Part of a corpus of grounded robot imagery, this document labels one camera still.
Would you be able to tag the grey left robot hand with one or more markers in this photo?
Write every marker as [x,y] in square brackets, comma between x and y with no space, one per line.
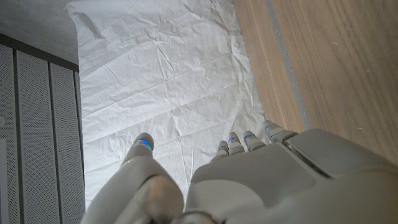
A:
[264,186]

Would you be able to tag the grey perforated wall panel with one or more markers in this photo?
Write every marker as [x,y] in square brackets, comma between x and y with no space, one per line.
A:
[37,140]

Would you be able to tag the white wrinkled backdrop cloth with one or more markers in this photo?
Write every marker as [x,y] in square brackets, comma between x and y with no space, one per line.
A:
[161,81]

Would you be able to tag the grey tape strip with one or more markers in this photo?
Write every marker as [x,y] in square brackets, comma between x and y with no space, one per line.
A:
[287,65]

